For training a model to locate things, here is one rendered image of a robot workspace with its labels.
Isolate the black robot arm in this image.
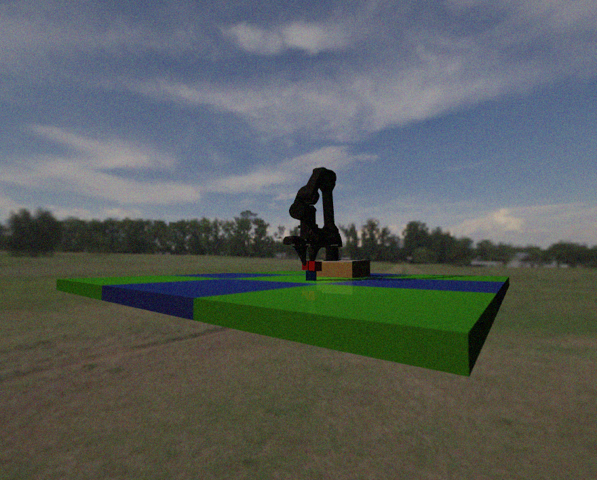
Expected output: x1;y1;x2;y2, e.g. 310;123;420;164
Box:
289;167;343;261

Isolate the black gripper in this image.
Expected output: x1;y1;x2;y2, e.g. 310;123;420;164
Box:
284;222;331;265

